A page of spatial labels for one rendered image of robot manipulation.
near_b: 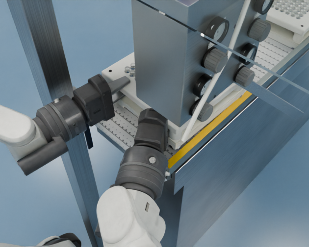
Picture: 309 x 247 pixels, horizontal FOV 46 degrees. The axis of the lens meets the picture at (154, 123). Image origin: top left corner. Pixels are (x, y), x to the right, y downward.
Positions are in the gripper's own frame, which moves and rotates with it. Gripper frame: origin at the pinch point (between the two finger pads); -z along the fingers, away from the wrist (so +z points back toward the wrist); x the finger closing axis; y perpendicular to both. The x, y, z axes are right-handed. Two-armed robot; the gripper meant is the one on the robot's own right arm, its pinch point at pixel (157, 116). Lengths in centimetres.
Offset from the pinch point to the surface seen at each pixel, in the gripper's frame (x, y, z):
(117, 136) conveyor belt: 10.7, -10.1, -0.6
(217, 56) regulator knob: -24.5, 10.7, 7.3
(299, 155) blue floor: 107, 61, -74
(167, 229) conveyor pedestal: 72, 1, -5
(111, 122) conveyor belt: 9.8, -12.5, -3.8
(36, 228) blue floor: 103, -61, -5
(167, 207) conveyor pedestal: 56, 1, -6
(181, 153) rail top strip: 6.3, 5.9, 4.2
